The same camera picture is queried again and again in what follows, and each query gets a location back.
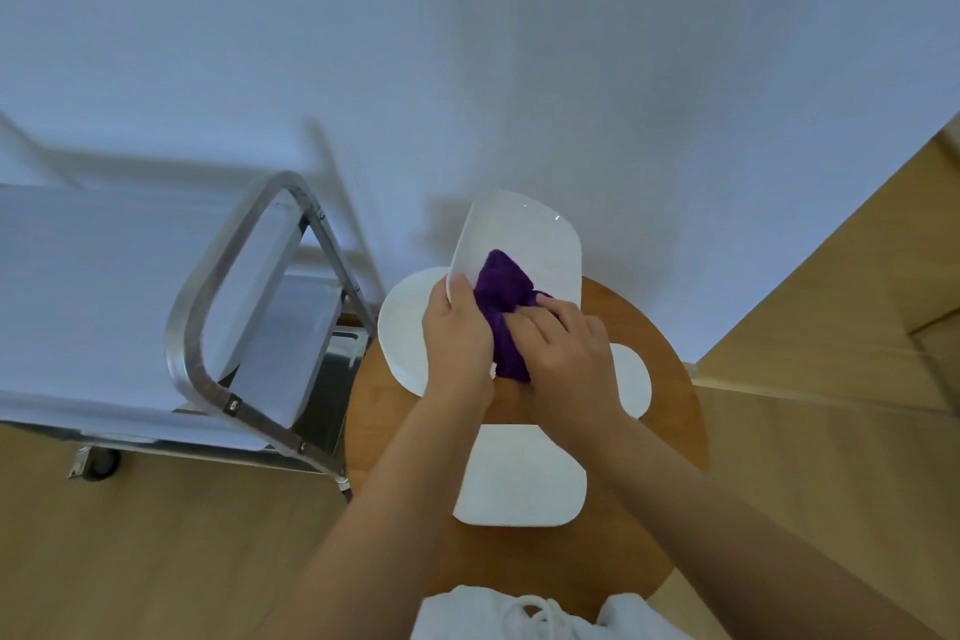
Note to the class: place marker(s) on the person's left hand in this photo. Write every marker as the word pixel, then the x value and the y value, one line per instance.
pixel 457 354

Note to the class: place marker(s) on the person's left forearm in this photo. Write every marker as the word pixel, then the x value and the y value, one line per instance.
pixel 382 534

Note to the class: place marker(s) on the stack of white rectangular plates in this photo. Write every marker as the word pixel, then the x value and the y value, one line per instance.
pixel 634 381

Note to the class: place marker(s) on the person's right forearm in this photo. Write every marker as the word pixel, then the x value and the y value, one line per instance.
pixel 750 542

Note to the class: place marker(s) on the steel three-tier cart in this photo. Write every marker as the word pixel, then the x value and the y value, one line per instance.
pixel 90 294

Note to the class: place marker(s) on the stack of white round plates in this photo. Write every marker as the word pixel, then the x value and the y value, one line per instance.
pixel 401 332

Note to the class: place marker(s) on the person's right hand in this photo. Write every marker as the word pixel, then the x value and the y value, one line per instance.
pixel 570 377

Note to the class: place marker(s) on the person's white garment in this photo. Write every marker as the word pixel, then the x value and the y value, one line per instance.
pixel 457 617

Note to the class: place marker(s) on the round wooden side table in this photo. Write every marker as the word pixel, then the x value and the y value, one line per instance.
pixel 675 422

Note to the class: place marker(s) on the white oblong serving plate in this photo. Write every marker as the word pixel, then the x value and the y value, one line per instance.
pixel 517 489
pixel 525 227

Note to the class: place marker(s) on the purple cleaning cloth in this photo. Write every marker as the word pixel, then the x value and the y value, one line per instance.
pixel 502 287

